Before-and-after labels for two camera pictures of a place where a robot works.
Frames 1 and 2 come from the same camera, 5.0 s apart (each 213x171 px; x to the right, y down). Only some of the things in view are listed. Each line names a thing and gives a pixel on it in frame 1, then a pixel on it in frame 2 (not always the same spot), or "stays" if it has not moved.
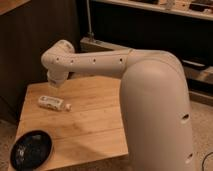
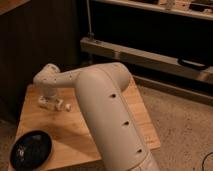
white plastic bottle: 53,103 stays
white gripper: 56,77 → 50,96
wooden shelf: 195,8 stays
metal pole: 90,33 stays
